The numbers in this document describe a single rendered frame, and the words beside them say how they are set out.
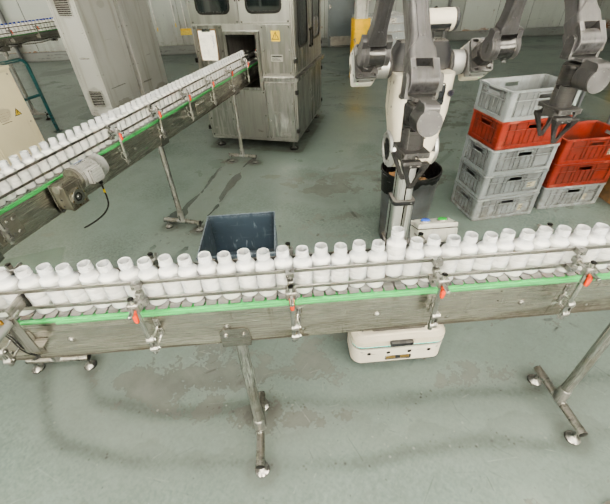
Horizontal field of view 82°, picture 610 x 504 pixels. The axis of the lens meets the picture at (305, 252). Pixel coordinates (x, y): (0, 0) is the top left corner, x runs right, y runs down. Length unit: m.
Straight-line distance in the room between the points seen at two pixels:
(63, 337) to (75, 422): 1.04
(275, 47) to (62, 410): 3.85
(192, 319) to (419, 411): 1.34
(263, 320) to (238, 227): 0.64
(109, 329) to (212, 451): 0.95
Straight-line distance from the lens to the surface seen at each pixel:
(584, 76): 1.20
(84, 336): 1.36
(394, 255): 1.10
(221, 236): 1.73
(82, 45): 6.80
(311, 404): 2.04
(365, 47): 1.37
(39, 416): 2.51
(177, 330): 1.25
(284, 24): 4.48
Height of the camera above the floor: 1.80
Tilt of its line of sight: 38 degrees down
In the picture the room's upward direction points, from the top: 2 degrees counter-clockwise
